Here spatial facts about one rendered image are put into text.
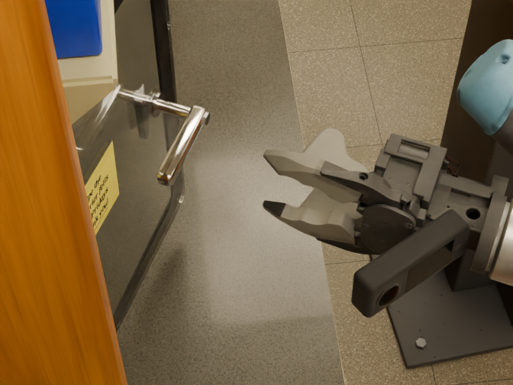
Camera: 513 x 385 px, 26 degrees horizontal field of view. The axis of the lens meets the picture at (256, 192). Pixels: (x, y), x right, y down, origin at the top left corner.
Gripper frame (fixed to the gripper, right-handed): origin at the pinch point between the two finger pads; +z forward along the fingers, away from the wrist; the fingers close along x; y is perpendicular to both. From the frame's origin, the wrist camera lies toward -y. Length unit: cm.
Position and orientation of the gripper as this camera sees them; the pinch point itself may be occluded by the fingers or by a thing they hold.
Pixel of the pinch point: (272, 189)
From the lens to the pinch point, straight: 100.1
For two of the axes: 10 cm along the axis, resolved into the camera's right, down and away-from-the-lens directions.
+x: 0.0, -5.8, -8.1
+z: -9.4, -2.8, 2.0
